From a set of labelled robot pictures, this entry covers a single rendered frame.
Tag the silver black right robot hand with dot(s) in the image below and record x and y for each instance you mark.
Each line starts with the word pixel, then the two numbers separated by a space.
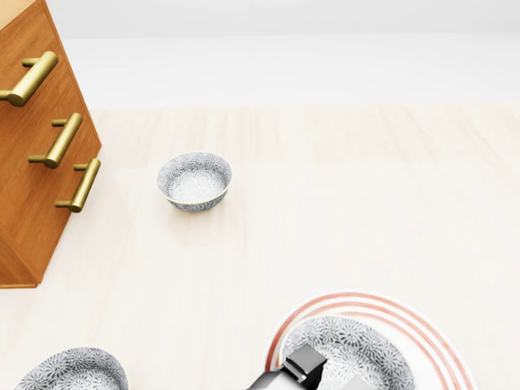
pixel 304 363

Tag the grey floral patterned bowl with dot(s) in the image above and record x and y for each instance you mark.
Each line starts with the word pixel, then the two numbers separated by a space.
pixel 357 345
pixel 73 367
pixel 195 185

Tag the white plate with red rings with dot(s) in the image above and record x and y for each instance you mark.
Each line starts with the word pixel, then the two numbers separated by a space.
pixel 430 345

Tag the wooden cabinet drawer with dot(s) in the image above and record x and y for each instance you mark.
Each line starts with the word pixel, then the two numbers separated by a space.
pixel 48 36
pixel 48 231
pixel 28 134

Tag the wooden cabinet with drawers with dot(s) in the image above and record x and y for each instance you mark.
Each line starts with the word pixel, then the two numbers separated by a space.
pixel 28 227

